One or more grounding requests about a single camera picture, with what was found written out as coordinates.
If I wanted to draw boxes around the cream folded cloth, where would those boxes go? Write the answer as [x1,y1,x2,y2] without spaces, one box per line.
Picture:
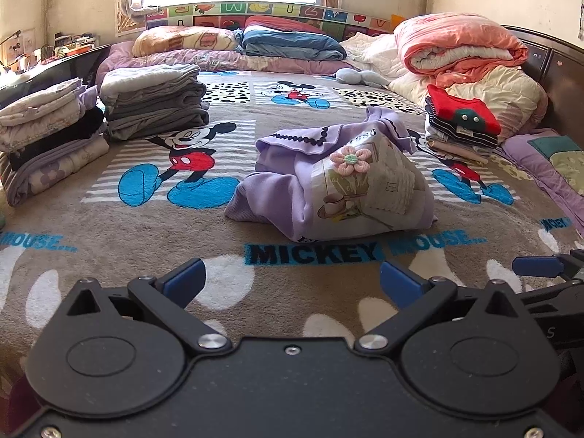
[0,77,85,151]

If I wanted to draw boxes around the purple sweatshirt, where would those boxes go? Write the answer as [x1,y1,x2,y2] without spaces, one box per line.
[223,107,439,243]

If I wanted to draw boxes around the white quilt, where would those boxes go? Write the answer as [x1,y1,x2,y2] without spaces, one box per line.
[340,32,411,87]

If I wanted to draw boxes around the blue folded quilt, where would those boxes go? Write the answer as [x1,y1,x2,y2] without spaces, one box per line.
[235,27,347,62]

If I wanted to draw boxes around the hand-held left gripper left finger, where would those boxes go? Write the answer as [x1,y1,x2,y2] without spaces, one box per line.
[68,258,233,357]

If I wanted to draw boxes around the beige folded clothes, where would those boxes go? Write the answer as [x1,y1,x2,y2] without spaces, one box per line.
[426,123,491,167]

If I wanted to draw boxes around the cream quilt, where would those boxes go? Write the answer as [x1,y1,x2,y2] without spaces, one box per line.
[390,66,548,140]

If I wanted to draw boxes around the red green sweater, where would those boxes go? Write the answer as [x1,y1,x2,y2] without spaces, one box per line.
[426,84,503,135]

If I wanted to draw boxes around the red folded blanket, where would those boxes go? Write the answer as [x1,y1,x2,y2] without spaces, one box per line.
[244,15,338,37]

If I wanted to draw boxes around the black cabinet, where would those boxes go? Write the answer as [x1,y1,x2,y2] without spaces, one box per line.
[0,45,112,110]

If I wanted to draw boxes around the yellow pink printed pillow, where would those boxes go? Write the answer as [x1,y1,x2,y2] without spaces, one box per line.
[132,26,240,58]

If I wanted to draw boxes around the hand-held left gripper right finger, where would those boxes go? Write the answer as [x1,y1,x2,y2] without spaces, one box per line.
[355,261,518,356]

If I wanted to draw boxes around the grey plush toy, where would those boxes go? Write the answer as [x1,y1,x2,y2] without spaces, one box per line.
[335,68,391,87]

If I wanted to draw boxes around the colourful alphabet foam mat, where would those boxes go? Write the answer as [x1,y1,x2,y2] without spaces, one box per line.
[145,2,407,42]

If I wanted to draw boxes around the stack of folded clothes right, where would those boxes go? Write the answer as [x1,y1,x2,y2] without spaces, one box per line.
[424,96,500,149]

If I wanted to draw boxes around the purple patchwork quilt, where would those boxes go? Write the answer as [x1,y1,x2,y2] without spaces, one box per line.
[499,128,584,238]

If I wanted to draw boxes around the clear plastic window sheet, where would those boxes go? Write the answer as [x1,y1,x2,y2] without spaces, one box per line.
[116,0,153,37]

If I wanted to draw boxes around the clutter of small items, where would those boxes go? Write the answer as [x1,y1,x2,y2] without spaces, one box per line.
[0,31,99,74]

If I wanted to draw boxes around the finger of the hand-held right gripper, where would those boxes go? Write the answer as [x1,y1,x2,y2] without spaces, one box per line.
[512,249,584,281]

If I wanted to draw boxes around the printed cartoon blanket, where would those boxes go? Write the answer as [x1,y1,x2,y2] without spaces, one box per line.
[0,70,584,375]

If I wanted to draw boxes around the black folded garment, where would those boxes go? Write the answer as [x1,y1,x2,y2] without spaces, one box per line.
[9,107,108,172]

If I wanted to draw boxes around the stack of grey folded clothes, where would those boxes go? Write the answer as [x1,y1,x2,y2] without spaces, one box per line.
[99,64,211,142]

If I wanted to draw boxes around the pink purple blanket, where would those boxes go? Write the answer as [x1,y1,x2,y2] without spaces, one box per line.
[96,41,361,76]

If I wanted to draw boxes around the pink orange folded quilt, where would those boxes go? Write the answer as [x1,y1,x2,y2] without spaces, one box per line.
[393,15,530,87]

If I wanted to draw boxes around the dark wooden headboard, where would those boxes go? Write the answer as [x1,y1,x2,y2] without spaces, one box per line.
[499,25,584,147]

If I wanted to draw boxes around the desk lamp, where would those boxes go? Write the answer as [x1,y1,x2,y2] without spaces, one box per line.
[0,30,23,58]

